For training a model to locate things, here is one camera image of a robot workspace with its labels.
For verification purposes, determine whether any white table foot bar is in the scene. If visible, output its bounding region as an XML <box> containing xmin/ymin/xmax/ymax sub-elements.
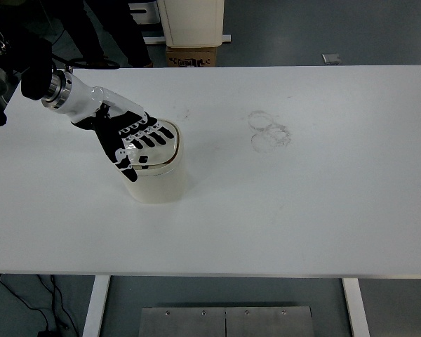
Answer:
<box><xmin>142</xmin><ymin>34</ymin><xmax>233</xmax><ymax>46</ymax></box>

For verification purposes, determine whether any brown printed cardboard box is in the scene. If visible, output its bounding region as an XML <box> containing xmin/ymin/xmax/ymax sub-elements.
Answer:
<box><xmin>166</xmin><ymin>45</ymin><xmax>219</xmax><ymax>67</ymax></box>

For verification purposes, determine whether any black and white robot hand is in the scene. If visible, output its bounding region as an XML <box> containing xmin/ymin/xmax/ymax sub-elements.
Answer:
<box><xmin>63</xmin><ymin>74</ymin><xmax>175</xmax><ymax>183</ymax></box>

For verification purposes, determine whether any black floor cable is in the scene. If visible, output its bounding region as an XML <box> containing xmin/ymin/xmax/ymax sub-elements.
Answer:
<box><xmin>36</xmin><ymin>275</ymin><xmax>80</xmax><ymax>337</ymax></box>
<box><xmin>0</xmin><ymin>273</ymin><xmax>54</xmax><ymax>333</ymax></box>

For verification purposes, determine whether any grey metal plate with screws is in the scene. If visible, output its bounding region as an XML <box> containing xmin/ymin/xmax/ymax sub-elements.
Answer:
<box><xmin>140</xmin><ymin>306</ymin><xmax>315</xmax><ymax>337</ymax></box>

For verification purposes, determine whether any cream lidded trash bin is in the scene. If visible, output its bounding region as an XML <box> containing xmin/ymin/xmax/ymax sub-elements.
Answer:
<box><xmin>114</xmin><ymin>118</ymin><xmax>189</xmax><ymax>204</ymax></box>

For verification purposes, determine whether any white equipment frame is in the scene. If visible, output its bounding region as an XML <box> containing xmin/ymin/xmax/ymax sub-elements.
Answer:
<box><xmin>129</xmin><ymin>0</ymin><xmax>161</xmax><ymax>25</ymax></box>

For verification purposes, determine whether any person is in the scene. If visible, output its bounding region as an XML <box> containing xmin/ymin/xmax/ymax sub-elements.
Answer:
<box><xmin>61</xmin><ymin>0</ymin><xmax>154</xmax><ymax>69</ymax></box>

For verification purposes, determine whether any white table leg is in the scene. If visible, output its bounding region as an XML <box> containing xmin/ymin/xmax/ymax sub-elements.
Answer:
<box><xmin>342</xmin><ymin>277</ymin><xmax>371</xmax><ymax>337</ymax></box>
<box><xmin>81</xmin><ymin>275</ymin><xmax>112</xmax><ymax>337</ymax></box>

